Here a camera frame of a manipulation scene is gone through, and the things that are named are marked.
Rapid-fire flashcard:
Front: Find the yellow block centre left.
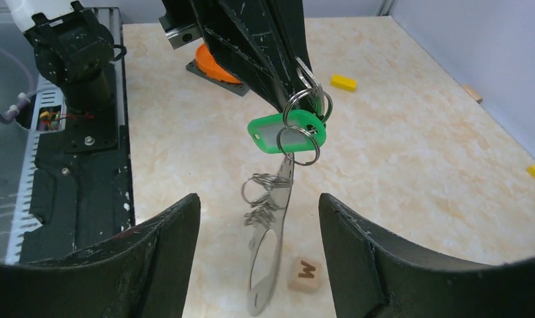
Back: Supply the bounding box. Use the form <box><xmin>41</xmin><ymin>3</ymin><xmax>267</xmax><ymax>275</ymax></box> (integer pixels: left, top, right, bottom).
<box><xmin>330</xmin><ymin>74</ymin><xmax>357</xmax><ymax>92</ymax></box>

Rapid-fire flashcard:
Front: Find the wooden letter cube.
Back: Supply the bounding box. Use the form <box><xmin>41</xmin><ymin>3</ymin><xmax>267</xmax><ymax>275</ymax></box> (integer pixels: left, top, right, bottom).
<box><xmin>287</xmin><ymin>256</ymin><xmax>323</xmax><ymax>293</ymax></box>

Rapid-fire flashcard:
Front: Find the orange plate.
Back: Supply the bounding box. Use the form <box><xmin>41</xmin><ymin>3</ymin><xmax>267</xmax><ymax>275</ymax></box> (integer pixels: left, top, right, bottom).
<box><xmin>195</xmin><ymin>44</ymin><xmax>241</xmax><ymax>84</ymax></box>

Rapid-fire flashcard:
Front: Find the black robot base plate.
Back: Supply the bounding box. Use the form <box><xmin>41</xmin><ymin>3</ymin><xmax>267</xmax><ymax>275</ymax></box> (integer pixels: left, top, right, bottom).
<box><xmin>17</xmin><ymin>6</ymin><xmax>135</xmax><ymax>264</ymax></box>

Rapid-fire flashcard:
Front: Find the wooden block at wall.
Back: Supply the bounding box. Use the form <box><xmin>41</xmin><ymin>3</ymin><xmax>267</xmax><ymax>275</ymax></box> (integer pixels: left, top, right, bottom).
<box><xmin>462</xmin><ymin>84</ymin><xmax>483</xmax><ymax>104</ymax></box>

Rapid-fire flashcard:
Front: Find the white slotted cable duct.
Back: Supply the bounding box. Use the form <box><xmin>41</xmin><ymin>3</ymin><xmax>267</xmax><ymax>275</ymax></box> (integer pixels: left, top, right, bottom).
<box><xmin>4</xmin><ymin>79</ymin><xmax>64</xmax><ymax>264</ymax></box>

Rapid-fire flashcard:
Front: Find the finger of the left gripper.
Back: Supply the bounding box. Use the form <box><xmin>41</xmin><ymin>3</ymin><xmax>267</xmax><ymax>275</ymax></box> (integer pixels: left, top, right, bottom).
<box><xmin>263</xmin><ymin>1</ymin><xmax>312</xmax><ymax>113</ymax></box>
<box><xmin>190</xmin><ymin>1</ymin><xmax>293</xmax><ymax>111</ymax></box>

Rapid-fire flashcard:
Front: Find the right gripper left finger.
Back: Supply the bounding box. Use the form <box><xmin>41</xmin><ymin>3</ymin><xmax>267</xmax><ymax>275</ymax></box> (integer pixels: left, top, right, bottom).
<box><xmin>0</xmin><ymin>193</ymin><xmax>201</xmax><ymax>317</ymax></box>

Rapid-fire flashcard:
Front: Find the green key tag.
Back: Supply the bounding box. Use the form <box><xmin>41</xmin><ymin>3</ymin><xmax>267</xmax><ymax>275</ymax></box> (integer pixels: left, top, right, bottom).
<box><xmin>247</xmin><ymin>109</ymin><xmax>327</xmax><ymax>154</ymax></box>

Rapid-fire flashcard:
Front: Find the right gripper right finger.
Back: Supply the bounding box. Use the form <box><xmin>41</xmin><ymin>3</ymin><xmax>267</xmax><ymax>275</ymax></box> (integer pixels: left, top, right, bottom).
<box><xmin>318</xmin><ymin>193</ymin><xmax>535</xmax><ymax>317</ymax></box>

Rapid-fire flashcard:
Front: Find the steel split keyring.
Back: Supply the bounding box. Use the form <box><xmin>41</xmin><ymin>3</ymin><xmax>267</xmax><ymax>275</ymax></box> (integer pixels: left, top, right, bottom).
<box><xmin>276</xmin><ymin>88</ymin><xmax>333</xmax><ymax>166</ymax></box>

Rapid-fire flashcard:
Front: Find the metal key holder plate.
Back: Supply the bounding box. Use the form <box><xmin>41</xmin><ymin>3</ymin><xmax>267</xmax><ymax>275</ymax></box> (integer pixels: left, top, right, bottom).
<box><xmin>241</xmin><ymin>154</ymin><xmax>295</xmax><ymax>317</ymax></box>

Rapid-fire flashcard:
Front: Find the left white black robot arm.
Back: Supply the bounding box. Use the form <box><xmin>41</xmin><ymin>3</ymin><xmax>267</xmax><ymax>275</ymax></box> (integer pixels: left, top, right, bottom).
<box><xmin>7</xmin><ymin>1</ymin><xmax>311</xmax><ymax>129</ymax></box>

